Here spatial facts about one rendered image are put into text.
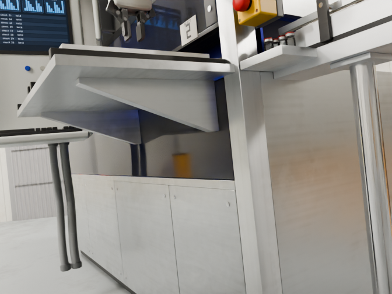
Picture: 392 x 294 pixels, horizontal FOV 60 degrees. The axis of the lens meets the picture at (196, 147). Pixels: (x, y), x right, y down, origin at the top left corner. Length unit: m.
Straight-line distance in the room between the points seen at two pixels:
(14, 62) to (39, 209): 3.38
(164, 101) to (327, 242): 0.58
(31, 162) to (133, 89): 4.15
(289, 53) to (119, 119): 0.74
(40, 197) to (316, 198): 4.21
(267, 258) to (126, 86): 0.51
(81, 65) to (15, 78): 1.03
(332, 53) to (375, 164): 0.24
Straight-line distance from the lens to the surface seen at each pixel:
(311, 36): 0.83
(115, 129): 1.29
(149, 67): 0.71
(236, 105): 0.83
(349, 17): 0.78
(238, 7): 0.79
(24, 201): 4.95
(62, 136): 1.41
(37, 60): 1.70
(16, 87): 1.67
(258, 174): 0.82
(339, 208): 1.06
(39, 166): 4.84
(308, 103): 0.97
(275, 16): 0.82
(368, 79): 0.79
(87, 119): 1.26
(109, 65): 0.68
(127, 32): 0.90
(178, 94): 0.83
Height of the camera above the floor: 0.69
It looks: level
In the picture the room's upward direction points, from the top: 6 degrees counter-clockwise
